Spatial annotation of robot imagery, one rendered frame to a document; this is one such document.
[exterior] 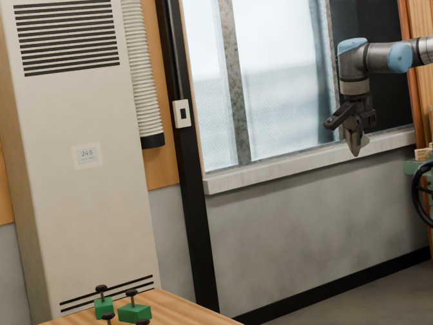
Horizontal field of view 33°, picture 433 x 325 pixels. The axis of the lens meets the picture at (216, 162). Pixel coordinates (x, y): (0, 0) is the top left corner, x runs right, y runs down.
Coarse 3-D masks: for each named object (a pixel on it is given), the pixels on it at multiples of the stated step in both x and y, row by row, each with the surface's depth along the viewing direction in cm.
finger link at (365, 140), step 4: (352, 136) 234; (356, 136) 232; (364, 136) 235; (352, 140) 235; (356, 140) 233; (364, 140) 235; (368, 140) 236; (352, 144) 235; (356, 144) 233; (360, 144) 234; (364, 144) 236; (356, 148) 234; (360, 148) 235; (352, 152) 236; (356, 152) 235; (356, 156) 237
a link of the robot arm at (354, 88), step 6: (342, 84) 228; (348, 84) 226; (354, 84) 226; (360, 84) 226; (366, 84) 227; (342, 90) 229; (348, 90) 227; (354, 90) 226; (360, 90) 226; (366, 90) 227
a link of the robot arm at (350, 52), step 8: (352, 40) 226; (360, 40) 223; (344, 48) 223; (352, 48) 222; (360, 48) 222; (344, 56) 224; (352, 56) 222; (360, 56) 221; (344, 64) 225; (352, 64) 223; (360, 64) 222; (344, 72) 226; (352, 72) 224; (360, 72) 224; (368, 72) 227; (344, 80) 227; (352, 80) 225; (360, 80) 225
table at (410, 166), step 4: (408, 160) 319; (412, 160) 317; (424, 160) 313; (428, 160) 312; (404, 164) 318; (408, 164) 316; (412, 164) 314; (416, 164) 312; (420, 164) 311; (404, 168) 319; (408, 168) 317; (412, 168) 315; (416, 168) 313; (404, 172) 319; (408, 172) 317; (412, 172) 315; (428, 172) 307; (428, 176) 295; (432, 176) 294; (428, 180) 296; (432, 180) 294
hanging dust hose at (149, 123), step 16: (128, 0) 323; (128, 16) 323; (128, 32) 324; (144, 32) 328; (128, 48) 325; (144, 48) 328; (144, 64) 328; (144, 80) 329; (144, 96) 329; (144, 112) 329; (144, 128) 330; (160, 128) 334; (144, 144) 331; (160, 144) 334
